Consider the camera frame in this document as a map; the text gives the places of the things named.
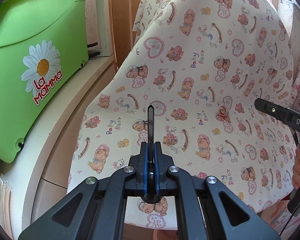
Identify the black orange wrapper box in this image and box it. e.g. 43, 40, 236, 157
142, 105, 161, 204

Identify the person's right hand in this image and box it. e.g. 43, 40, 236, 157
292, 144, 300, 190

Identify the pink plastic waste basket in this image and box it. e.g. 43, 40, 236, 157
153, 229, 178, 240

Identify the orange curled ribbon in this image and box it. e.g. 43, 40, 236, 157
216, 106, 229, 121

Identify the white cabinet ledge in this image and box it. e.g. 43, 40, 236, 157
0, 56, 116, 239

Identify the pink cartoon print cloth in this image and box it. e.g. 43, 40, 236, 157
261, 200, 300, 240

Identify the green La Mamma plastic box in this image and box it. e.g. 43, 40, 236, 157
0, 0, 88, 163

